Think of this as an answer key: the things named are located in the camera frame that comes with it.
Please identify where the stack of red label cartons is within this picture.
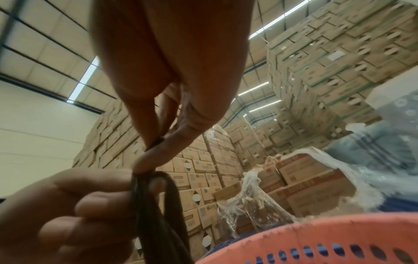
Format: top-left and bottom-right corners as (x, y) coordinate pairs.
(212, 153), (360, 233)

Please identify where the black plastic trash bag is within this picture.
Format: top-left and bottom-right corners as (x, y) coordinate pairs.
(130, 136), (195, 264)

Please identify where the person's left hand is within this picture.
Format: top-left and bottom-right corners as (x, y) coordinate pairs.
(0, 167), (165, 264)

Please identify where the floral paper bag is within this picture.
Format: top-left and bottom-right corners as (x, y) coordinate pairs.
(378, 95), (418, 124)

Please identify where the pink plastic basket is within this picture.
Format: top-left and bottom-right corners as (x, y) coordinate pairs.
(196, 212), (418, 264)

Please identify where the ceiling light strip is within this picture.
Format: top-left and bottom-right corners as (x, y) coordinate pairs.
(238, 81), (270, 96)
(249, 0), (311, 40)
(66, 57), (99, 104)
(249, 100), (282, 113)

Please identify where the stack of blue print cartons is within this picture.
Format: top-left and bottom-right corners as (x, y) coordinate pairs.
(71, 98), (249, 264)

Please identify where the plain white box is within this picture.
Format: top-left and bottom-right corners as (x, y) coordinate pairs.
(365, 74), (418, 109)

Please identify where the striped woven sack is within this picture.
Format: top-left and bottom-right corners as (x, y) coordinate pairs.
(326, 124), (418, 186)

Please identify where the stack of green striped cartons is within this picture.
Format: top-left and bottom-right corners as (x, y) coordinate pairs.
(225, 0), (418, 160)

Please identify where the person's right hand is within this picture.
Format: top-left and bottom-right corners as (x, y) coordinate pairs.
(89, 0), (256, 179)

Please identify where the clear plastic wrap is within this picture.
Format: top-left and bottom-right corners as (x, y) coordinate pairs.
(215, 147), (418, 238)

